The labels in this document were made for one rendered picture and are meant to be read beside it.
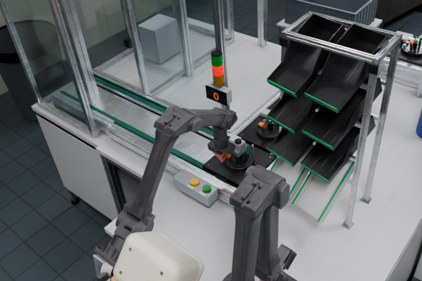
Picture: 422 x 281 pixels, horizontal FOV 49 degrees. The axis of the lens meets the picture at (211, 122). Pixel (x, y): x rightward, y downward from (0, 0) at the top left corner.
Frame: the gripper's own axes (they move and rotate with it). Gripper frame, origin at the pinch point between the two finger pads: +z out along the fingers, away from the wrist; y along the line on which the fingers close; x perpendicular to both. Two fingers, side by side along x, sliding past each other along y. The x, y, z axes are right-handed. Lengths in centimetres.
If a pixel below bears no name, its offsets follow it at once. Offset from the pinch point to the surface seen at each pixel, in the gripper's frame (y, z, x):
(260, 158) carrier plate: -7.1, 9.2, -17.8
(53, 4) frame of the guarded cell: 82, -56, 9
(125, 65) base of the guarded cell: 123, 22, -50
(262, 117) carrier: 8.9, 9.8, -43.2
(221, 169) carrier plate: 2.9, 9.0, -1.9
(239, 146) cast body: -2.3, -2.2, -9.2
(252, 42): 69, 23, -120
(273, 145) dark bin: -21.2, -14.2, -6.9
